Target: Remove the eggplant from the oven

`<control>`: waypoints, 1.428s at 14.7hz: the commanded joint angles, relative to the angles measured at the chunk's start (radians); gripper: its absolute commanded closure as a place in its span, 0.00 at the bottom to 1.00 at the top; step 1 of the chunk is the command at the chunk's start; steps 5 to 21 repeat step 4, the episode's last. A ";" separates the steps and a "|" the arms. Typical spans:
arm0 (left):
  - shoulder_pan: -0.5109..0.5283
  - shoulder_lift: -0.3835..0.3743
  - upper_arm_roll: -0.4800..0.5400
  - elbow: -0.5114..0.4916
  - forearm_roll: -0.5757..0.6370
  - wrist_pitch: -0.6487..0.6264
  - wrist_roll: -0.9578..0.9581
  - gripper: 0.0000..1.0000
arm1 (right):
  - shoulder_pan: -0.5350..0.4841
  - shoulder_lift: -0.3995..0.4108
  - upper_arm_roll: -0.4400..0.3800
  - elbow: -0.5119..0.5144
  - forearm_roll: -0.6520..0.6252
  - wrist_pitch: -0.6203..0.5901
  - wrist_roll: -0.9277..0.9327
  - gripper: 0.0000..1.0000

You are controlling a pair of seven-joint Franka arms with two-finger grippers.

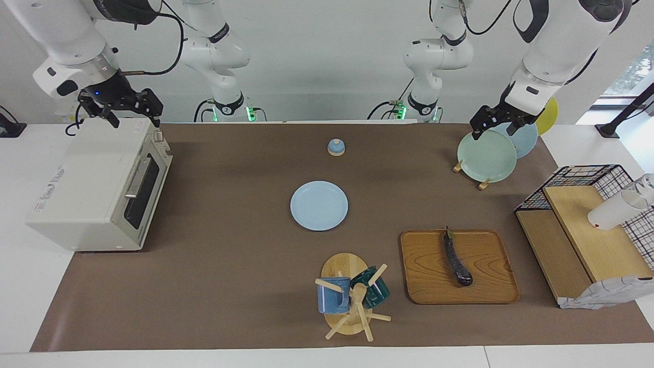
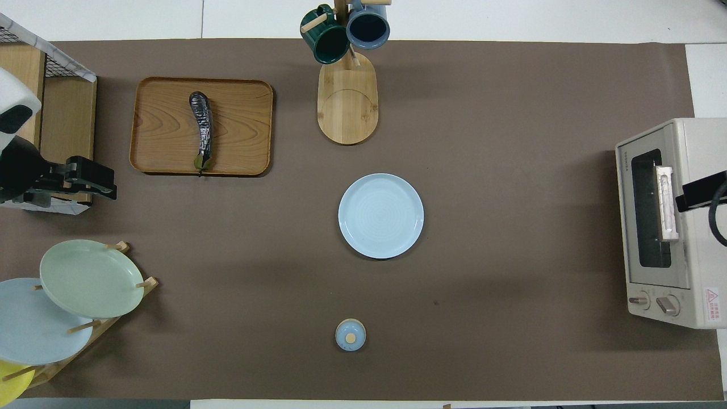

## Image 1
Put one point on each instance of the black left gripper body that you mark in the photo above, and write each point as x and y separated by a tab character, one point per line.
503	115

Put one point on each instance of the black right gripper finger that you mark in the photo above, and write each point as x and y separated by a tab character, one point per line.
157	116
113	118

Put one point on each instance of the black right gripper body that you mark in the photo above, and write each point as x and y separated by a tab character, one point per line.
122	99

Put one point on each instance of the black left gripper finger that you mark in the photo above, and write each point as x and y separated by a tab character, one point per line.
479	122
513	129

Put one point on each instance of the glass oven door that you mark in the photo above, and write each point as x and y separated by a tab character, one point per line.
153	179

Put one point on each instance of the dark purple eggplant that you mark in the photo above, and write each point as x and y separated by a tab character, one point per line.
457	266

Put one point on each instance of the light blue plate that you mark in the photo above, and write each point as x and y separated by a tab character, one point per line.
319	204

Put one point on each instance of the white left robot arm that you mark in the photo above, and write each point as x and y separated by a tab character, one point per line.
557	46

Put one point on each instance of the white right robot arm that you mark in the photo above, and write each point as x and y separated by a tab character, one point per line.
61	30

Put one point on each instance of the white toaster oven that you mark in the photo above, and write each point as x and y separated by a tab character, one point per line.
82	184

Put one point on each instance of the pale blue upright plate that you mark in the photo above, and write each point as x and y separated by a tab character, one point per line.
526	140

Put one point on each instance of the mint green plate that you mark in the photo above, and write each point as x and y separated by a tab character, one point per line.
485	156

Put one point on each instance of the yellow plate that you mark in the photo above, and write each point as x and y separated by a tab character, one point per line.
549	115

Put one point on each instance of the wooden plate rack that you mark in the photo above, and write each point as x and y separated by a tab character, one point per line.
484	184

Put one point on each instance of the white paper cup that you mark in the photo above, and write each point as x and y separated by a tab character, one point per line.
610	212

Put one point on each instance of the light wooden stepped shelf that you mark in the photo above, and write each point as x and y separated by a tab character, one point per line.
598	245

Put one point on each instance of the blue call bell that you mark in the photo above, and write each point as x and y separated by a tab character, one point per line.
336	148

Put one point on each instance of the clear drinking glass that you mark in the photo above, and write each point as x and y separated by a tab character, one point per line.
648	185

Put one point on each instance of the brown wooden tray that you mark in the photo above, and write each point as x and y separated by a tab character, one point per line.
424	266

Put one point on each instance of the brown table mat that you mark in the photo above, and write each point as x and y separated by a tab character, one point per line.
230	281

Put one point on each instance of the white checkered cloth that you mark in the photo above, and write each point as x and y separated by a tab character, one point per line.
603	295

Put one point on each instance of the dark green mug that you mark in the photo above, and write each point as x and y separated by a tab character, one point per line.
379	292

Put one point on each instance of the wooden mug tree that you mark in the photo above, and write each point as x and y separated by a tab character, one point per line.
343	266

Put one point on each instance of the blue mug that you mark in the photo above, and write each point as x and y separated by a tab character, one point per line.
329	299

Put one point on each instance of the black clamp mount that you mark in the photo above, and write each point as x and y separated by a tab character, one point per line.
10	129

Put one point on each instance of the black camera stand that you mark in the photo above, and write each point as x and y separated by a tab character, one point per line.
621	117

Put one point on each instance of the window with dark frame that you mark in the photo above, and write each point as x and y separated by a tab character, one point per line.
631	71

